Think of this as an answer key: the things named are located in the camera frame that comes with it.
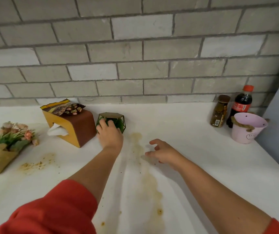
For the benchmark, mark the person's right hand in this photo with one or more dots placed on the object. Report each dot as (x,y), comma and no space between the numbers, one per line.
(168,154)

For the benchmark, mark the person's left hand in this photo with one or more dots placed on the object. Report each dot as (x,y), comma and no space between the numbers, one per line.
(110,137)

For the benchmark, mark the brown tissue box yellow lid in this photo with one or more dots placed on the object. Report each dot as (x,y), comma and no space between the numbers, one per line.
(83,129)

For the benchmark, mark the dark and yellow snack packet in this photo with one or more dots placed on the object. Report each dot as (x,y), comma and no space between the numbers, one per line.
(61,108)

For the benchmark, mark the brown spice jar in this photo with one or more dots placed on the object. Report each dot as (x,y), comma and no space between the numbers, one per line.
(219,112)

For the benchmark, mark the cola bottle with red cap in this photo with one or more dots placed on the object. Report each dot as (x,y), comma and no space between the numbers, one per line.
(241,103)

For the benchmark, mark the person's right forearm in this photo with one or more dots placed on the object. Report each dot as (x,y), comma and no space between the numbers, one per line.
(222,199)

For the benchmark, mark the white countertop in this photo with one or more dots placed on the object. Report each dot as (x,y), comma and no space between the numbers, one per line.
(190,134)

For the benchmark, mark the red sleeve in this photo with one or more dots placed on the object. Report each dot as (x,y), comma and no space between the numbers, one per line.
(54,212)
(278,229)

